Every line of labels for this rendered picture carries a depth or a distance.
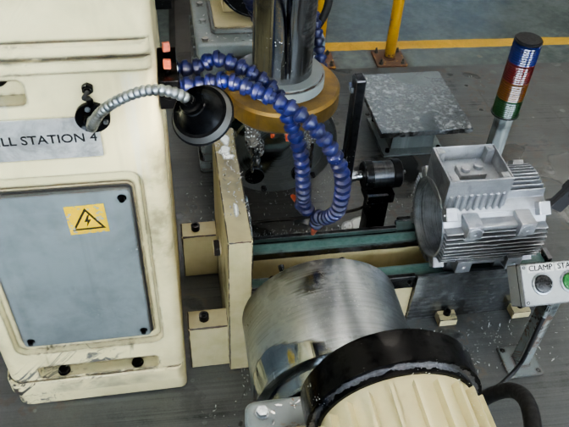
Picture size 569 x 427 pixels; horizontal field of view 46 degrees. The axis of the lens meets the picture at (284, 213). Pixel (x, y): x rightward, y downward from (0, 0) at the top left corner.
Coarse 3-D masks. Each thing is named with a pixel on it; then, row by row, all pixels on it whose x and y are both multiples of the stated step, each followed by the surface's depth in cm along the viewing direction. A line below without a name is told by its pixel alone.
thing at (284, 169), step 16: (240, 128) 132; (240, 144) 134; (272, 144) 136; (288, 144) 136; (240, 160) 137; (256, 160) 131; (272, 160) 139; (288, 160) 139; (320, 160) 141; (256, 176) 140; (272, 176) 142; (288, 176) 142
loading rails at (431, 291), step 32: (256, 256) 132; (288, 256) 133; (320, 256) 135; (352, 256) 137; (384, 256) 138; (416, 256) 140; (544, 256) 134; (256, 288) 124; (416, 288) 129; (448, 288) 131; (480, 288) 133; (448, 320) 135
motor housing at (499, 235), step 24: (528, 168) 125; (432, 192) 134; (528, 192) 122; (432, 216) 136; (480, 216) 121; (504, 216) 121; (432, 240) 134; (456, 240) 121; (480, 240) 121; (504, 240) 121; (528, 240) 123
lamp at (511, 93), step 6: (504, 84) 146; (510, 84) 144; (528, 84) 146; (498, 90) 148; (504, 90) 146; (510, 90) 145; (516, 90) 145; (522, 90) 145; (498, 96) 148; (504, 96) 147; (510, 96) 146; (516, 96) 146; (522, 96) 146; (510, 102) 147; (516, 102) 147
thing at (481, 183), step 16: (432, 160) 123; (448, 160) 125; (464, 160) 125; (480, 160) 125; (496, 160) 123; (432, 176) 124; (448, 176) 116; (464, 176) 120; (480, 176) 120; (496, 176) 122; (512, 176) 117; (448, 192) 117; (464, 192) 118; (480, 192) 118; (496, 192) 119; (480, 208) 121
